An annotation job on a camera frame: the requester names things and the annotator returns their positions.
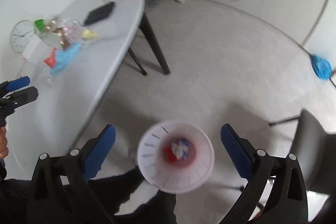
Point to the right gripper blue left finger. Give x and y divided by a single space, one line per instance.
96 150

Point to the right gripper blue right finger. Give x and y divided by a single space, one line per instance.
236 151

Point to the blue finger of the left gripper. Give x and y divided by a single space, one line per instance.
17 84

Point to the silver foil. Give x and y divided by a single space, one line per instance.
180 149

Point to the clear printed plastic bag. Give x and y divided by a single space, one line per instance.
72 29

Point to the yellow paper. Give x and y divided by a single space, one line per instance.
88 34

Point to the black foam mesh sheet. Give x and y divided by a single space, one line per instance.
99 14

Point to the white slotted trash bin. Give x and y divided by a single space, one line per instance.
182 176

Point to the person's left hand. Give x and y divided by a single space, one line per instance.
4 151

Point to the white paper card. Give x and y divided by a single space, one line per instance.
34 49

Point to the person's dark trouser legs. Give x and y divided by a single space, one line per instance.
110 191

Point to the gold glitter wrapper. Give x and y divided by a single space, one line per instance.
62 37

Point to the green crumpled wrapper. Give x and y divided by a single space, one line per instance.
40 24

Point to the clear plastic box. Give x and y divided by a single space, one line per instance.
48 36

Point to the grey chair at right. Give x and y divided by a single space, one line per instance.
315 150

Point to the blue mop head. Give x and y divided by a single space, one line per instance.
321 67

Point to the black table legs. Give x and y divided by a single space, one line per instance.
150 37

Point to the white round wall clock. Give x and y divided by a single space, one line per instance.
21 35

